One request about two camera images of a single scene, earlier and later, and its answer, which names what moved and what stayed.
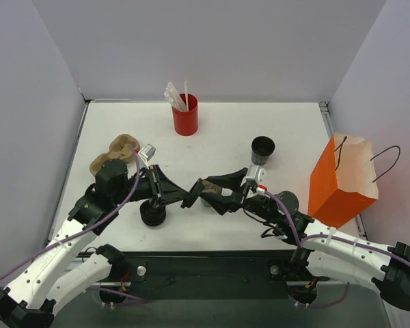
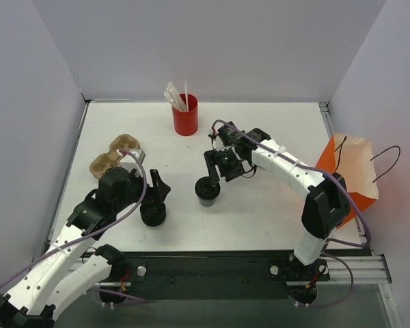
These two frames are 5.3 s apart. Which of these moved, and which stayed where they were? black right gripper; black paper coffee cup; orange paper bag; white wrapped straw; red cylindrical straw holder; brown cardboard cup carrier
Moved: black right gripper; black paper coffee cup
Stayed: orange paper bag; red cylindrical straw holder; white wrapped straw; brown cardboard cup carrier
